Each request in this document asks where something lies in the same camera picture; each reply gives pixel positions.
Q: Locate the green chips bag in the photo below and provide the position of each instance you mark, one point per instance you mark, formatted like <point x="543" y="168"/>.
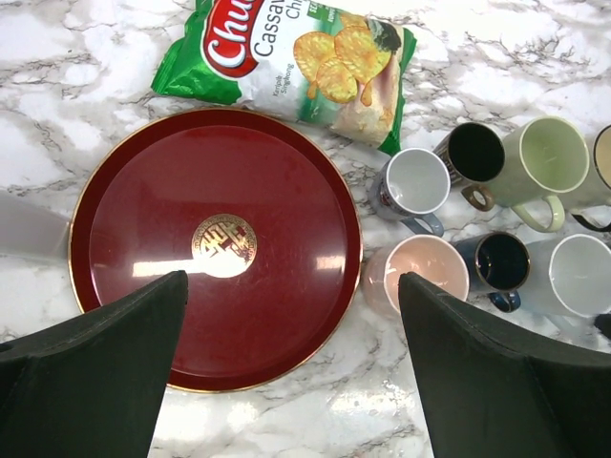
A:
<point x="300" y="61"/>

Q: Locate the red round tray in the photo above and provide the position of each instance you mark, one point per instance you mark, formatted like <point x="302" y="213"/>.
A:
<point x="258" y="217"/>

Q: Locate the pink upside-down mug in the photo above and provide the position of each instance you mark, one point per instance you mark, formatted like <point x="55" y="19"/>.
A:
<point x="428" y="256"/>

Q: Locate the brown striped mug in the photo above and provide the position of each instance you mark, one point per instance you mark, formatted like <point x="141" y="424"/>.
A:
<point x="474" y="155"/>

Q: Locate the light green mug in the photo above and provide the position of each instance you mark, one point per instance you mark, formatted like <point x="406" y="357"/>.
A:
<point x="544" y="159"/>

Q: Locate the light blue white mug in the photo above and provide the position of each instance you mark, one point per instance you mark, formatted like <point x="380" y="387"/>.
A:
<point x="568" y="277"/>

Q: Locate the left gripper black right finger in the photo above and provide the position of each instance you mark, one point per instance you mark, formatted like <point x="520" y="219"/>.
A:
<point x="490" y="388"/>

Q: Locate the dark blue mug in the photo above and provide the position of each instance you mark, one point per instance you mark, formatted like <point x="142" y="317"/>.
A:
<point x="498" y="264"/>

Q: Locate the grey blue mug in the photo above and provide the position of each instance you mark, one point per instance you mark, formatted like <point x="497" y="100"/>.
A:
<point x="410" y="188"/>

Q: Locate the cream mug with black rim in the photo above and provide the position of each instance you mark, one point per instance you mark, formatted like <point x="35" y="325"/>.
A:
<point x="595" y="190"/>

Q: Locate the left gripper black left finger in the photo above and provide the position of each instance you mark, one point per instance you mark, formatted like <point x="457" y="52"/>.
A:
<point x="93" y="385"/>

